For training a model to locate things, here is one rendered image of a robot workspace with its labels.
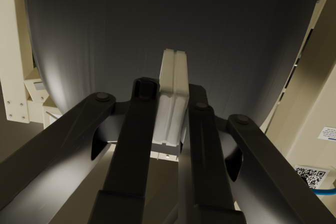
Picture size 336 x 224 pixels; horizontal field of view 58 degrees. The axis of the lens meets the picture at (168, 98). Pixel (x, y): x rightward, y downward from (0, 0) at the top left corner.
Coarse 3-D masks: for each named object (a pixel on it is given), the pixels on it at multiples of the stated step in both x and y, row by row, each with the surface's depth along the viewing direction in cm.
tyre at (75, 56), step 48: (48, 0) 28; (96, 0) 27; (144, 0) 27; (192, 0) 26; (240, 0) 26; (288, 0) 26; (48, 48) 31; (96, 48) 29; (144, 48) 29; (192, 48) 28; (240, 48) 28; (288, 48) 30; (240, 96) 31
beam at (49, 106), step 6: (48, 96) 95; (48, 102) 93; (42, 108) 92; (48, 108) 92; (54, 108) 92; (60, 114) 93; (48, 120) 94; (114, 144) 98; (150, 156) 101; (156, 156) 100; (162, 156) 100; (168, 156) 99; (174, 156) 100
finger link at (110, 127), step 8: (120, 104) 14; (128, 104) 14; (112, 112) 13; (120, 112) 13; (104, 120) 13; (112, 120) 13; (120, 120) 13; (96, 128) 13; (104, 128) 13; (112, 128) 13; (120, 128) 13; (96, 136) 13; (104, 136) 13; (112, 136) 14
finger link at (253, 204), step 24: (240, 120) 13; (240, 144) 12; (264, 144) 12; (240, 168) 12; (264, 168) 10; (288, 168) 11; (240, 192) 12; (264, 192) 10; (288, 192) 10; (312, 192) 10; (264, 216) 10; (288, 216) 9; (312, 216) 9
